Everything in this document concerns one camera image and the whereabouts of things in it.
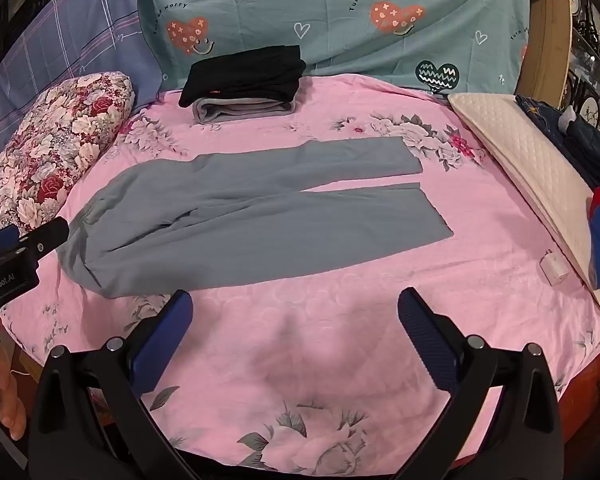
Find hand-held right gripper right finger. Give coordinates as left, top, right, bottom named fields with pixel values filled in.
left=397, top=287, right=566, bottom=480

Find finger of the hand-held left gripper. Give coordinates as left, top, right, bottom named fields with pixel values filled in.
left=0, top=224, right=21, bottom=260
left=18, top=217, right=71, bottom=267

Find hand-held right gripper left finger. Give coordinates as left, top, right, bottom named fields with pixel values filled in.
left=27, top=289, right=196, bottom=480

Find grey-blue pants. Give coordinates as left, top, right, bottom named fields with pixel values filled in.
left=57, top=136, right=454, bottom=301

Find folded grey pants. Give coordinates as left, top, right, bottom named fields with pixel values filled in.
left=193, top=97, right=298, bottom=124

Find person's left hand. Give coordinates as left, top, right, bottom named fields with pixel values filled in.
left=0, top=317, right=29, bottom=442

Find red floral pillow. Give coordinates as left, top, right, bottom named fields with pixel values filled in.
left=0, top=72, right=137, bottom=239

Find pink floral bed sheet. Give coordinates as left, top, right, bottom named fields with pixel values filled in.
left=0, top=74, right=600, bottom=476

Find white charger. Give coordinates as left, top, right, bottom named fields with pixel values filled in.
left=539, top=252, right=564, bottom=286

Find blue plaid pillow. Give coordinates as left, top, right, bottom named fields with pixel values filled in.
left=0, top=0, right=167, bottom=127

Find cream quilted pillow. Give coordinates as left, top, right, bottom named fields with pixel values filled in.
left=448, top=92, right=600, bottom=324

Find navy blue clothes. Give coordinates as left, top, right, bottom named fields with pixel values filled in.
left=515, top=94, right=600, bottom=187

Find stack of black and grey clothes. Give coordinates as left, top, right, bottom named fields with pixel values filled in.
left=178, top=45, right=307, bottom=108

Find glass display cabinet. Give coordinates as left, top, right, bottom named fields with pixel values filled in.
left=564, top=0, right=600, bottom=148

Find teal heart-print pillow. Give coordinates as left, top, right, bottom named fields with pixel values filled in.
left=137, top=0, right=532, bottom=97

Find wooden headboard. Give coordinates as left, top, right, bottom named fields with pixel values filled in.
left=520, top=0, right=577, bottom=97

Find dark wall shelf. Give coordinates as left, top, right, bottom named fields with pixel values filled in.
left=0, top=0, right=48, bottom=111

